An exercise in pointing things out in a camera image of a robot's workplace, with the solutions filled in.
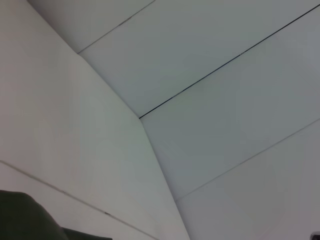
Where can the dark green t-shirt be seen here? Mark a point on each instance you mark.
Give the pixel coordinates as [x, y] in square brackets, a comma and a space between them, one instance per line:
[30, 217]

